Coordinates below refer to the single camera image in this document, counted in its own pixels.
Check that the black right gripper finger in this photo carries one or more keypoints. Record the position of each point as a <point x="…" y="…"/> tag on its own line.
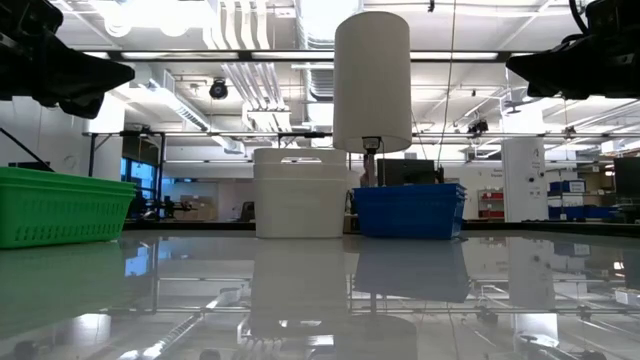
<point x="547" y="72"/>

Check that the black computer monitor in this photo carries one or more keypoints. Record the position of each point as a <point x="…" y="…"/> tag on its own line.
<point x="405" y="172"/>

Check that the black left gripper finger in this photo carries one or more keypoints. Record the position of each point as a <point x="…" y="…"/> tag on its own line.
<point x="80" y="77"/>
<point x="82" y="106"/>

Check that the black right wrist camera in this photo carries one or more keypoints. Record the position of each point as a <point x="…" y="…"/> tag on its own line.
<point x="615" y="15"/>

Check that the shelf with red boxes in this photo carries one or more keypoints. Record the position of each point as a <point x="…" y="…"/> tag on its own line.
<point x="491" y="204"/>

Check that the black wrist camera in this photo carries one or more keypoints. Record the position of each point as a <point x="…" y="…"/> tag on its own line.
<point x="25" y="15"/>
<point x="615" y="15"/>

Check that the black ceiling camera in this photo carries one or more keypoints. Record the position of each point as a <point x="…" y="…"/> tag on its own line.
<point x="218" y="89"/>

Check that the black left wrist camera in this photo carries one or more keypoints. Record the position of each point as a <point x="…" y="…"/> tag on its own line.
<point x="25" y="15"/>

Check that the black slanted rod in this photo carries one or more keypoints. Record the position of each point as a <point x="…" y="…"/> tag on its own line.
<point x="25" y="148"/>

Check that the dark office chair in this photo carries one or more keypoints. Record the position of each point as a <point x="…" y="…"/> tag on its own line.
<point x="247" y="211"/>

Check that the black overhead frame bar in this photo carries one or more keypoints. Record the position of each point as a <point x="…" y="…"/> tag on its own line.
<point x="250" y="55"/>

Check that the white square column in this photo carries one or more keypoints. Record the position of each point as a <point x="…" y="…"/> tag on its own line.
<point x="522" y="180"/>

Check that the blue storage crates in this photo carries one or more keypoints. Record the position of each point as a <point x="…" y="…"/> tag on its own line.
<point x="575" y="200"/>

